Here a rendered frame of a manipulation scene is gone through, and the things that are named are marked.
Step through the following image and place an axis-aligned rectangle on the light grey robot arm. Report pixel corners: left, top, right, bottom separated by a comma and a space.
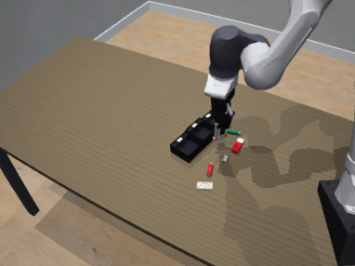
204, 0, 355, 215

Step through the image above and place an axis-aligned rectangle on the black rack of three bins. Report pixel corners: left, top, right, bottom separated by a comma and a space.
170, 110, 215, 163

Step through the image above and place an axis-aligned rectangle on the white domino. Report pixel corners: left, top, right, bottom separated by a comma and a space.
197, 182, 213, 190

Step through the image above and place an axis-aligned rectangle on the red and white eraser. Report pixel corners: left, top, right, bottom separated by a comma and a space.
231, 138, 244, 154

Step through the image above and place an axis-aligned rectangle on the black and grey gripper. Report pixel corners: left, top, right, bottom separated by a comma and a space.
210, 88, 235, 142

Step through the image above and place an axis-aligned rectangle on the green aa battery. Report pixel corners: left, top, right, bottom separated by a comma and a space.
227, 129, 240, 135

